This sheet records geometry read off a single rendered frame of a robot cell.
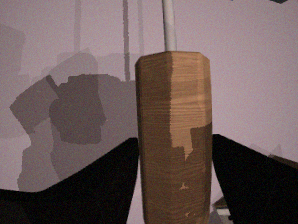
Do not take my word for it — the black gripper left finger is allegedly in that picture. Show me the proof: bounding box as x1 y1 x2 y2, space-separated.
0 137 138 224

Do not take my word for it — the tool with brown wooden handle and grey metal shaft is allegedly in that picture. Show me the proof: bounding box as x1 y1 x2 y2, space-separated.
134 0 213 224

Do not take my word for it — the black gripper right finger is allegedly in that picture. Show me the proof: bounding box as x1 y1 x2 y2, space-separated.
212 133 298 224

